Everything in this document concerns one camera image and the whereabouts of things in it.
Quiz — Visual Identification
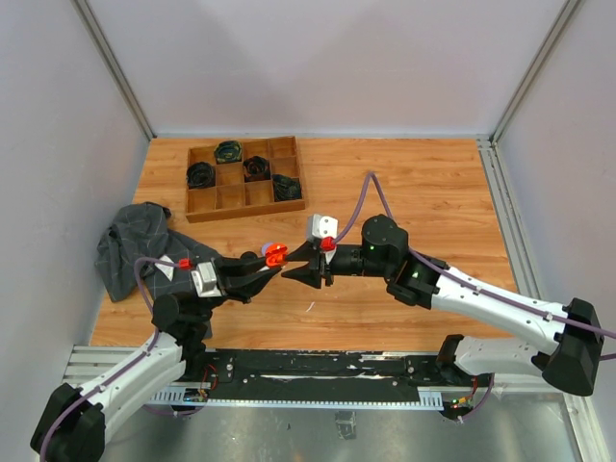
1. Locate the wooden compartment tray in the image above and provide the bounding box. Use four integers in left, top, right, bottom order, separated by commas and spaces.
185, 137, 306, 223

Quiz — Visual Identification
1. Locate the white cable duct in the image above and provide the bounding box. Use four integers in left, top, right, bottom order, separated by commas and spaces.
144, 379, 444, 411

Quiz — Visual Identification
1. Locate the red patterned rolled necktie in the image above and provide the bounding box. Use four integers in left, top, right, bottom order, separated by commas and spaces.
243, 156, 270, 183

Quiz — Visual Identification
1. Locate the orange earbud charging case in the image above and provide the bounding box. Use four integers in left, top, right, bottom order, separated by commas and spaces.
264, 243, 288, 268

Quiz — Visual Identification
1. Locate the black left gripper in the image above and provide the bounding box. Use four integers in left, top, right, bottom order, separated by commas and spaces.
194, 255, 282, 320

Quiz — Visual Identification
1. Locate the dark rolled necktie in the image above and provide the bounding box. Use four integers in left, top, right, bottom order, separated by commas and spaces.
271, 174, 302, 202

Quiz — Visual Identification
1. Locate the grey checked cloth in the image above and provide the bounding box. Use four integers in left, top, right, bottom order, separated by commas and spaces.
95, 202, 219, 302

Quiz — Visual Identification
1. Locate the aluminium left frame post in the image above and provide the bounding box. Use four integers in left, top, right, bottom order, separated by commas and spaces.
70, 0, 156, 141

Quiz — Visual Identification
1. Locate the green rolled necktie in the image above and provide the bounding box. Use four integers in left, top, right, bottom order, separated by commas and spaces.
214, 140, 243, 165

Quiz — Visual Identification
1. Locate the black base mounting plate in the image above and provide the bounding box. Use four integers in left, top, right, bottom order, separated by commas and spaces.
149, 348, 497, 403

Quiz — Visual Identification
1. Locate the lilac earbud charging case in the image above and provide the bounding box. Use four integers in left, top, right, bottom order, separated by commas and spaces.
261, 242, 272, 255

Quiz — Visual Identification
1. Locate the black rolled necktie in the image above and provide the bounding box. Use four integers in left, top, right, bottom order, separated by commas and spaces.
186, 162, 216, 190

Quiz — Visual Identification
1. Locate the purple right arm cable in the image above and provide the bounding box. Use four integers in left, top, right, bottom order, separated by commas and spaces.
334, 170, 616, 361

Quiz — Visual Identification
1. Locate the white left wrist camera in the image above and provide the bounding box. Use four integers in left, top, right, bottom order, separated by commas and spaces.
178, 258, 224, 298

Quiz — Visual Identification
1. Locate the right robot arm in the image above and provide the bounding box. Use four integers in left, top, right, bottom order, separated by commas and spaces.
282, 215, 605, 397

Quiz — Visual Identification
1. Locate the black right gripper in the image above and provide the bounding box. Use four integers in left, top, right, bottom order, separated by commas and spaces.
281, 241, 393, 288

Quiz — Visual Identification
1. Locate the black earbud charging case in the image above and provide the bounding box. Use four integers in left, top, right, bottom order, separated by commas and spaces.
241, 251, 258, 260

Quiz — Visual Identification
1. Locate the aluminium corner frame post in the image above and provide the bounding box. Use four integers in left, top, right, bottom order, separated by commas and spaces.
488, 0, 586, 145

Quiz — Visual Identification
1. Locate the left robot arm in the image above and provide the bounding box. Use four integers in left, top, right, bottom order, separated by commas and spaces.
30, 257, 281, 461

